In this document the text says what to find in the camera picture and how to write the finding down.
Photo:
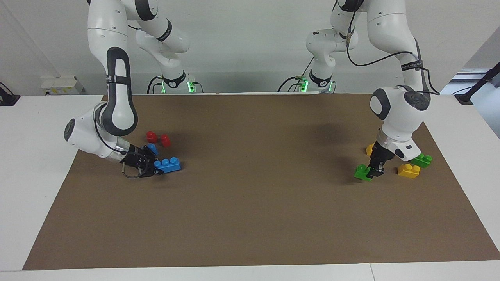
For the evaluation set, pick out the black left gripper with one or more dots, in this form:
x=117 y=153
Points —
x=381 y=156

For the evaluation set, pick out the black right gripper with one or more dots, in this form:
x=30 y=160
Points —
x=138 y=160

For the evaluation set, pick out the green two-stud toy block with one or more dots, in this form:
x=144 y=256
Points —
x=361 y=173
x=422 y=160

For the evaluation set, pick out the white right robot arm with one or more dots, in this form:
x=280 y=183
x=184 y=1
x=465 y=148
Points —
x=117 y=105

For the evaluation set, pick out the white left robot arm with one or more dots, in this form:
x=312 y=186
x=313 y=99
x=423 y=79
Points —
x=398 y=113

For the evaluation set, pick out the blue three-stud toy block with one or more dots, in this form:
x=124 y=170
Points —
x=152 y=148

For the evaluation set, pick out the yellow two-stud toy block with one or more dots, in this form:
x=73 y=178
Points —
x=408 y=171
x=369 y=149

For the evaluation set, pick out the red toy block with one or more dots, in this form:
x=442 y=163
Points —
x=165 y=141
x=151 y=137

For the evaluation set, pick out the brown table mat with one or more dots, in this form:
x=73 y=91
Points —
x=258 y=203

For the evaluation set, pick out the white box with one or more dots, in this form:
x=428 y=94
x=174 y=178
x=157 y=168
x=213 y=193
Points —
x=62 y=85

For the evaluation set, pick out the black stand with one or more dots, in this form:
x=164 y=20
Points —
x=478 y=84

